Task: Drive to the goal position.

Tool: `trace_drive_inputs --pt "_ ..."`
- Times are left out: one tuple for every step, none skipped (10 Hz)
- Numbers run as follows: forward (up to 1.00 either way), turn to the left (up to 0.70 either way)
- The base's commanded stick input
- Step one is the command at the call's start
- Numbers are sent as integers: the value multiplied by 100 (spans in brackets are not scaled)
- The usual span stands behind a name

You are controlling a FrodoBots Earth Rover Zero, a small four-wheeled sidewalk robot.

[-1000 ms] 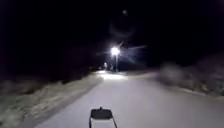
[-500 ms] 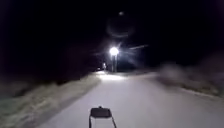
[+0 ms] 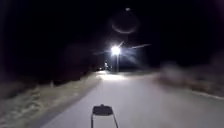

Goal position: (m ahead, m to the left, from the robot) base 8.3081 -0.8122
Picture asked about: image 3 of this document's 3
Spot street lamp on pole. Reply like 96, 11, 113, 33
110, 45, 122, 73

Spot grey asphalt road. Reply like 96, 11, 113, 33
39, 69, 224, 128

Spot dry grass verge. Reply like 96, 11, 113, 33
155, 61, 224, 98
0, 71, 103, 128

